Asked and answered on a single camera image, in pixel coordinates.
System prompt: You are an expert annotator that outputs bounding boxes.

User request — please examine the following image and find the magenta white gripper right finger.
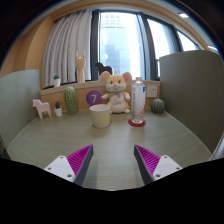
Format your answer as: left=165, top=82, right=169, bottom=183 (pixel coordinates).
left=134, top=145, right=182, bottom=185

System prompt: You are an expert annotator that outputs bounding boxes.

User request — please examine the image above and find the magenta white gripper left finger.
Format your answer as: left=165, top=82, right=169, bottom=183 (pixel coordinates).
left=44, top=145, right=93, bottom=186

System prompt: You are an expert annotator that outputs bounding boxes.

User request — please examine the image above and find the clear plastic water bottle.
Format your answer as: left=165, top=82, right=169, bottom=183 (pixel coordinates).
left=131, top=77, right=146, bottom=125

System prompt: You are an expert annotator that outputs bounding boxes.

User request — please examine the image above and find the red round coaster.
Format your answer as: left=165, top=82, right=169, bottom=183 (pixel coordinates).
left=128, top=119, right=146, bottom=127

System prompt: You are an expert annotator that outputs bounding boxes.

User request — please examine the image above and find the pale yellow cup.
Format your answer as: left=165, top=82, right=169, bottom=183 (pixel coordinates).
left=90, top=104, right=110, bottom=128

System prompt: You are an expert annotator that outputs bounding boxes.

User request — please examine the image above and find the small potted plant on table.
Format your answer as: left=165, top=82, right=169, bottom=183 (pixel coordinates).
left=54, top=101, right=62, bottom=117

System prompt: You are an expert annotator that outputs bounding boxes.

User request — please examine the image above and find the round green ceramic cactus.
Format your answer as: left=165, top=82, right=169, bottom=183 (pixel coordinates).
left=151, top=99, right=165, bottom=114

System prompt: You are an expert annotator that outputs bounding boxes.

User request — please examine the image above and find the tall green ceramic cactus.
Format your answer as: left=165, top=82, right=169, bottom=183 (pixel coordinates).
left=64, top=86, right=78, bottom=115

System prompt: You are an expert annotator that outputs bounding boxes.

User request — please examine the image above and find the pink wooden horse figure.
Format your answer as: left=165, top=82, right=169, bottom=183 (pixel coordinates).
left=33, top=99, right=51, bottom=118

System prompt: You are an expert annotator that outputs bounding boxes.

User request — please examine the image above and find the purple number seven disc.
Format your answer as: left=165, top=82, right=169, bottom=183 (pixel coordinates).
left=86, top=90, right=102, bottom=106

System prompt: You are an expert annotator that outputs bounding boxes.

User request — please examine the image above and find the small potted plant on sill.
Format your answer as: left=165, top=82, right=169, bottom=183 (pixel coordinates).
left=53, top=74, right=60, bottom=87

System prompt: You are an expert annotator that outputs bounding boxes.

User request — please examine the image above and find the plush mouse toy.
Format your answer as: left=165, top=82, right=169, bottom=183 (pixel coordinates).
left=100, top=71, right=132, bottom=113

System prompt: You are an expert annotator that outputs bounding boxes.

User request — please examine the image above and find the left grey partition panel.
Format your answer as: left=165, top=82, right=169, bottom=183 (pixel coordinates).
left=0, top=70, right=40, bottom=147

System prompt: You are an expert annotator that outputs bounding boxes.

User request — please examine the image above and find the grey partition panel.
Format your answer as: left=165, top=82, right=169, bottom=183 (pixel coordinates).
left=0, top=70, right=40, bottom=147
left=159, top=50, right=224, bottom=153

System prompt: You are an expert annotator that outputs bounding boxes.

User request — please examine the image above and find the right grey partition panel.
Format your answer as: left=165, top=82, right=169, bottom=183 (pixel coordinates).
left=159, top=50, right=224, bottom=153

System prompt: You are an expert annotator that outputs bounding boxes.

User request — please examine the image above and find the black animal figure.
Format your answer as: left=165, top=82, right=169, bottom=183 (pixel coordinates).
left=95, top=62, right=113, bottom=74

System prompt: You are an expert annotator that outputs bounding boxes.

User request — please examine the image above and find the wooden hand sculpture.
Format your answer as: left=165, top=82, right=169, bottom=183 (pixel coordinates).
left=75, top=53, right=86, bottom=83

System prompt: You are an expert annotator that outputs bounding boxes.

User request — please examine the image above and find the grey white curtain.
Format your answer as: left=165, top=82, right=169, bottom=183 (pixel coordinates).
left=42, top=9, right=92, bottom=88

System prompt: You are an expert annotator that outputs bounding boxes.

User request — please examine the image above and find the white wall socket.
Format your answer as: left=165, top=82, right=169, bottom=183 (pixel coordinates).
left=146, top=85, right=158, bottom=98

